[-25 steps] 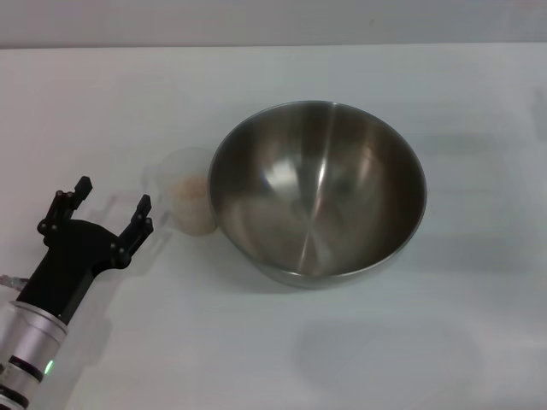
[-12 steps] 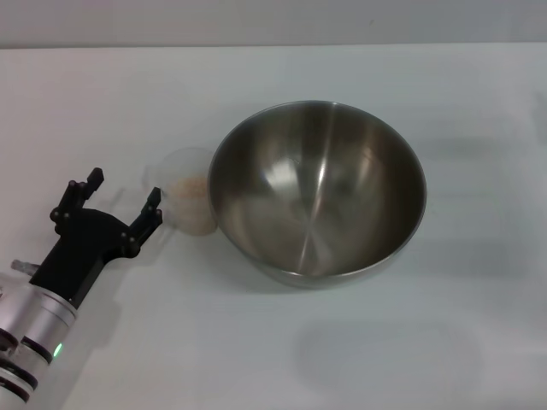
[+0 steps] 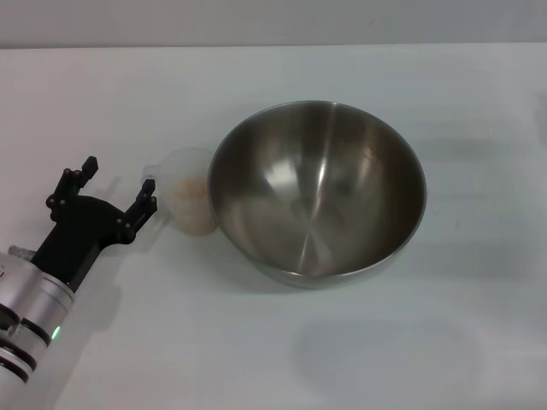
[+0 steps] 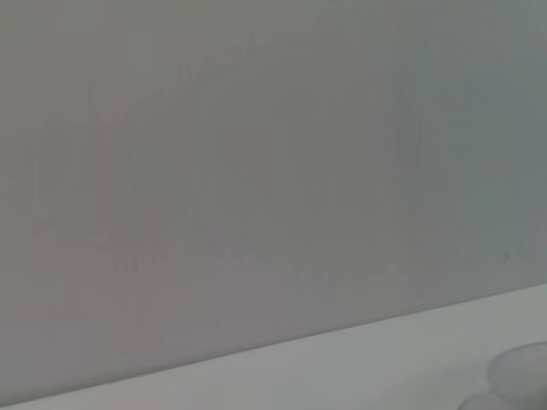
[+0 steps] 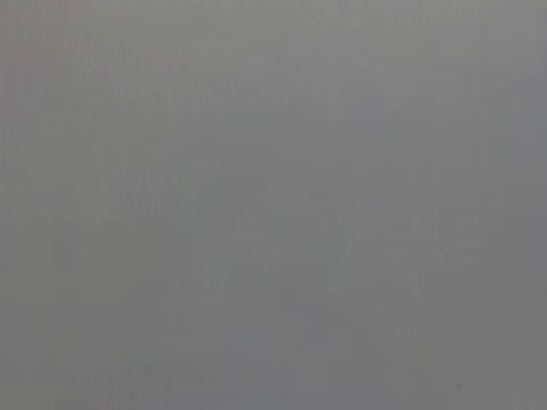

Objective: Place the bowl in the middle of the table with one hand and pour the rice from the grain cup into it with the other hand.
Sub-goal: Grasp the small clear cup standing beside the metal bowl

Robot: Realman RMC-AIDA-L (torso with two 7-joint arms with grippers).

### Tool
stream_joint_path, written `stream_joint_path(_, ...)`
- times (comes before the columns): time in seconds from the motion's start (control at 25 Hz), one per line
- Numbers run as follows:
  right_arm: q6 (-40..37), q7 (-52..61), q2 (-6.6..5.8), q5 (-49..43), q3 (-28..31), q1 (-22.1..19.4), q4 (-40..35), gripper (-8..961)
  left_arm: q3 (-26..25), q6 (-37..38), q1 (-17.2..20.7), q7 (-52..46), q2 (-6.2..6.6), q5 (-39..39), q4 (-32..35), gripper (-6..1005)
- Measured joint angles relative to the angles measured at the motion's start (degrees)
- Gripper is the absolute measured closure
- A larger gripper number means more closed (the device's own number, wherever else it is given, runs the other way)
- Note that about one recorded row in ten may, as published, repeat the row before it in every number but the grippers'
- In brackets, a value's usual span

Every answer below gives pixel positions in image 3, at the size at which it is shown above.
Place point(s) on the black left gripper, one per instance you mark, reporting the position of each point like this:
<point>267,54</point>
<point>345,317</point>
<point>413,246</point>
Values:
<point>81,230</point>

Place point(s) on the clear plastic measuring cup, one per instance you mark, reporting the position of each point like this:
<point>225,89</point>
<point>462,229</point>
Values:
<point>179,164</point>

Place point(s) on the large stainless steel bowl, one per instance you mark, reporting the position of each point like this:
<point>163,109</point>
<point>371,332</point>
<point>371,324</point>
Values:
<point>316,196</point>

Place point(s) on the pinkish rice grains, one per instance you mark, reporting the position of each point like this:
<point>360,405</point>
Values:
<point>192,205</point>

